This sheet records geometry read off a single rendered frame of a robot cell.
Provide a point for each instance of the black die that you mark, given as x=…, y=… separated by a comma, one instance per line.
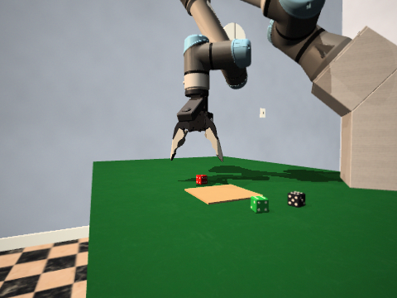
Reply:
x=296, y=199

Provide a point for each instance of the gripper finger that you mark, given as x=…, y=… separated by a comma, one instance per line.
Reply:
x=211, y=134
x=178, y=138

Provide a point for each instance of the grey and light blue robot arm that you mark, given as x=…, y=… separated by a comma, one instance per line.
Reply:
x=293, y=29

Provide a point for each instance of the green die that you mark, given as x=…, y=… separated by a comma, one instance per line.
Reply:
x=259, y=204

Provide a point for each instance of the red die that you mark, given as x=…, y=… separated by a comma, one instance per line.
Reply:
x=201, y=179

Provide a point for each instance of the tan flat mat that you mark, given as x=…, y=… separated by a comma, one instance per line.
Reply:
x=221, y=193

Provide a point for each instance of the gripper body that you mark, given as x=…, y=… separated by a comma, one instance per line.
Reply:
x=199, y=123

